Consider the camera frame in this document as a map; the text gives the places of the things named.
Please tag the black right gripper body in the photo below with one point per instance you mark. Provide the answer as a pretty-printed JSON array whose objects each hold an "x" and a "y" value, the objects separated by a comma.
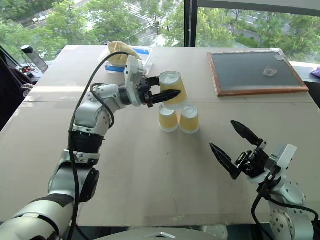
[{"x": 251, "y": 161}]

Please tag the black-lidded clear bottle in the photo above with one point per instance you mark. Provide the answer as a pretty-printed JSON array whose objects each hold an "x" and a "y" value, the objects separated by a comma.
[{"x": 33, "y": 58}]

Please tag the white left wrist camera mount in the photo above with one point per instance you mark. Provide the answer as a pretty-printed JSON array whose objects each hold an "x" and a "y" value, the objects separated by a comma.
[{"x": 133, "y": 75}]

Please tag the yellow paper cup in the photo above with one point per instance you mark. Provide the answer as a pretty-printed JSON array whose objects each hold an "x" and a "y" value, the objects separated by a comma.
[
  {"x": 168, "y": 118},
  {"x": 189, "y": 119},
  {"x": 173, "y": 91}
]

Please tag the clear plastic container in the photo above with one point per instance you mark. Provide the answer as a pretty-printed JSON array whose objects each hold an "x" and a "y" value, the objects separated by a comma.
[{"x": 130, "y": 60}]

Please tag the beige cloth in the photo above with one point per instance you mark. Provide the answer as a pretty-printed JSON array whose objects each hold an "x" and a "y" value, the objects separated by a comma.
[{"x": 121, "y": 53}]

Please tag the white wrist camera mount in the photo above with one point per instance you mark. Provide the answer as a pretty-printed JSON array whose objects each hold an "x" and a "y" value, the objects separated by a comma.
[
  {"x": 133, "y": 75},
  {"x": 283, "y": 158}
]

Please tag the silver robot body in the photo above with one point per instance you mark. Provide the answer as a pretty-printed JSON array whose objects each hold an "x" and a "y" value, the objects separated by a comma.
[{"x": 160, "y": 233}]

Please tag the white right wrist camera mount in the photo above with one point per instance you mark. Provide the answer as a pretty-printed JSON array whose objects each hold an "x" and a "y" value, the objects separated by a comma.
[{"x": 283, "y": 158}]

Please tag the purple object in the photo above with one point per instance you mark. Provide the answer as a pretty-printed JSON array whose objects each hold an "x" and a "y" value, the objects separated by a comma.
[{"x": 316, "y": 72}]

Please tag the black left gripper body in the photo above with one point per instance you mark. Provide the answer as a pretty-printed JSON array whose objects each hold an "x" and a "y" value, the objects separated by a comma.
[{"x": 144, "y": 91}]

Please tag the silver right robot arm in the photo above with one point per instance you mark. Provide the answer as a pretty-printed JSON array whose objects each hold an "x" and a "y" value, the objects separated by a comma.
[{"x": 288, "y": 207}]

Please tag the wood-framed chalkboard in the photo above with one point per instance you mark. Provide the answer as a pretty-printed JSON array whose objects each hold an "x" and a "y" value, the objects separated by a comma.
[{"x": 255, "y": 72}]

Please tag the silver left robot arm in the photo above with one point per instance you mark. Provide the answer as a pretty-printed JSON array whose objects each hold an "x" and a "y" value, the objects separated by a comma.
[{"x": 87, "y": 117}]

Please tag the small clear plastic piece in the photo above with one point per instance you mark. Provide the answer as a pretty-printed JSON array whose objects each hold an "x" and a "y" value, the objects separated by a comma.
[{"x": 270, "y": 71}]

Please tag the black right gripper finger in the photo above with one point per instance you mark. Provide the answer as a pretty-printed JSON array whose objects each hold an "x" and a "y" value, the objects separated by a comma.
[
  {"x": 223, "y": 160},
  {"x": 246, "y": 132}
]

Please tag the dark window frame post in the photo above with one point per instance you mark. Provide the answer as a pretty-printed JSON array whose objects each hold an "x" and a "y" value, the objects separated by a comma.
[{"x": 190, "y": 23}]

